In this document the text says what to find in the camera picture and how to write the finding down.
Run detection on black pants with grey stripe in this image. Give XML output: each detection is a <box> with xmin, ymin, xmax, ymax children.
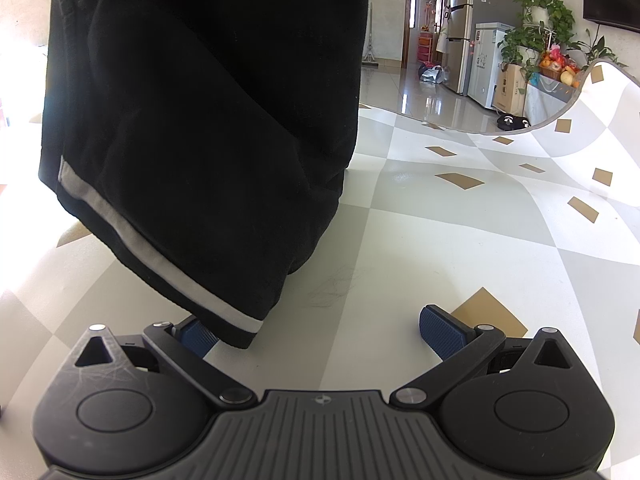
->
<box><xmin>39</xmin><ymin>0</ymin><xmax>378</xmax><ymax>350</ymax></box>

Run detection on thin leafy potted plant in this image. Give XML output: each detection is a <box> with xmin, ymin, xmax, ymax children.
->
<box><xmin>575</xmin><ymin>25</ymin><xmax>626</xmax><ymax>68</ymax></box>

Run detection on brown cardboard box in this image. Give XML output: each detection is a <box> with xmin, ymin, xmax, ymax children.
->
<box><xmin>492</xmin><ymin>62</ymin><xmax>528</xmax><ymax>116</ymax></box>

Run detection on white chest freezer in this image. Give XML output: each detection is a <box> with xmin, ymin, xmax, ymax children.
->
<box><xmin>467</xmin><ymin>21</ymin><xmax>516</xmax><ymax>110</ymax></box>

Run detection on silver refrigerator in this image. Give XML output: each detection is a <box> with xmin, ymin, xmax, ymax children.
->
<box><xmin>440</xmin><ymin>0</ymin><xmax>476</xmax><ymax>95</ymax></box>

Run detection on silver bag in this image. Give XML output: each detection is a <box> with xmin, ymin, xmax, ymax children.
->
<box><xmin>417</xmin><ymin>62</ymin><xmax>447</xmax><ymax>86</ymax></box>

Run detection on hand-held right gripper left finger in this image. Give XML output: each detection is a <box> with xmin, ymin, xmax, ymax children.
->
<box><xmin>75</xmin><ymin>315</ymin><xmax>258</xmax><ymax>408</ymax></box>

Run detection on fruit basket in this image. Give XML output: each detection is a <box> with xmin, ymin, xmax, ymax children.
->
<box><xmin>537</xmin><ymin>45</ymin><xmax>583</xmax><ymax>83</ymax></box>

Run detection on mop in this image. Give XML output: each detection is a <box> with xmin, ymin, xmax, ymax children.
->
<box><xmin>362</xmin><ymin>2</ymin><xmax>382</xmax><ymax>68</ymax></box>

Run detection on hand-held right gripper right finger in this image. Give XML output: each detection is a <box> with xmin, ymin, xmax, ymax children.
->
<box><xmin>390</xmin><ymin>305</ymin><xmax>576</xmax><ymax>408</ymax></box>

